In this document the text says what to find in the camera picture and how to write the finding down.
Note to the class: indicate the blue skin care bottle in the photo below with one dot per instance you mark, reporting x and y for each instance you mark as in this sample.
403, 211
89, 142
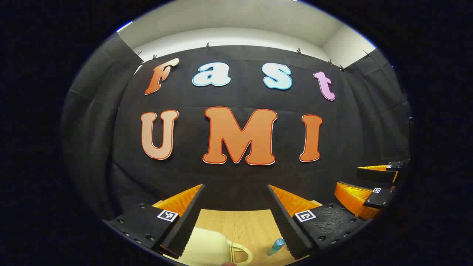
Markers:
276, 246

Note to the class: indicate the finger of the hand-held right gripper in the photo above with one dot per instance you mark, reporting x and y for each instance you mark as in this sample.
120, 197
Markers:
378, 198
375, 174

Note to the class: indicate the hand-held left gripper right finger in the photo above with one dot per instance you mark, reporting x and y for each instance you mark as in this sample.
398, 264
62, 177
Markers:
286, 225

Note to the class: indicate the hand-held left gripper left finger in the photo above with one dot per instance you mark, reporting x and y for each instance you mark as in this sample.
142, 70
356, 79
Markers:
186, 225

